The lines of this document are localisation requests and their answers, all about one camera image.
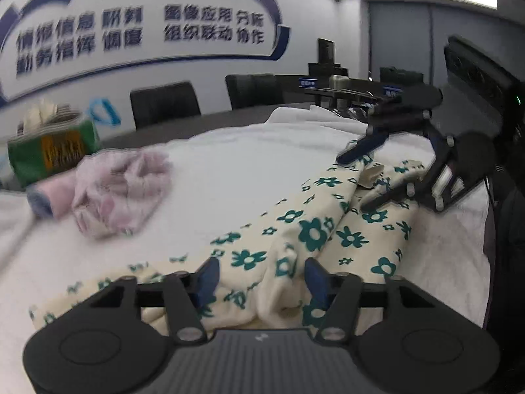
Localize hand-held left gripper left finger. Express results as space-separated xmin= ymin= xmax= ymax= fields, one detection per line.
xmin=55 ymin=256 xmax=224 ymax=344

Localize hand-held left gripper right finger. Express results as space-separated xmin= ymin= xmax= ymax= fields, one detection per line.
xmin=304 ymin=256 xmax=470 ymax=344

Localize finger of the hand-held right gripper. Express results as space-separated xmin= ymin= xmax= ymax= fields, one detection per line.
xmin=336 ymin=85 xmax=444 ymax=165
xmin=360 ymin=114 xmax=465 ymax=213

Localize cream green floral pants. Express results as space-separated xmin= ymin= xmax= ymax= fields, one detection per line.
xmin=29 ymin=159 xmax=427 ymax=331

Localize black office chair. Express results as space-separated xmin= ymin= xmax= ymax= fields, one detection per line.
xmin=130 ymin=81 xmax=201 ymax=130
xmin=225 ymin=73 xmax=284 ymax=111
xmin=379 ymin=67 xmax=425 ymax=88

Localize white blanket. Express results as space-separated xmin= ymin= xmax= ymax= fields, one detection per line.
xmin=0 ymin=104 xmax=495 ymax=382

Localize pink patterned garment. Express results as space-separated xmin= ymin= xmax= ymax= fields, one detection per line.
xmin=72 ymin=150 xmax=173 ymax=239

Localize pink rolled cloth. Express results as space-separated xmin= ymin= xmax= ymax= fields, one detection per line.
xmin=26 ymin=176 xmax=80 ymax=219

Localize green tissue box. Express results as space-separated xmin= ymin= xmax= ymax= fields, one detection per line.
xmin=7 ymin=98 xmax=101 ymax=188

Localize blue wall lettering sign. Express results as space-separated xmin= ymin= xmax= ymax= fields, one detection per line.
xmin=0 ymin=0 xmax=293 ymax=109

